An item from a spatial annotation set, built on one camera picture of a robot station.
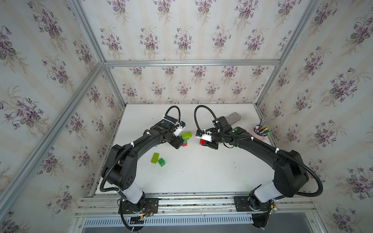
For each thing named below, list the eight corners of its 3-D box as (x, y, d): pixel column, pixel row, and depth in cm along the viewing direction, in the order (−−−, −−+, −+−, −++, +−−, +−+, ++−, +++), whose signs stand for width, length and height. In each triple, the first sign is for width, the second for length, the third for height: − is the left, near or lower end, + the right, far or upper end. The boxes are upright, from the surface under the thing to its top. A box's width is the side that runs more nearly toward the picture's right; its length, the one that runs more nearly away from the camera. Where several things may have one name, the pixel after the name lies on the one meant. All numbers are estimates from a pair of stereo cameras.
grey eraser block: (230, 125, 109) (232, 123, 106) (224, 120, 113) (225, 117, 110) (240, 119, 113) (241, 116, 111) (233, 113, 117) (234, 111, 114)
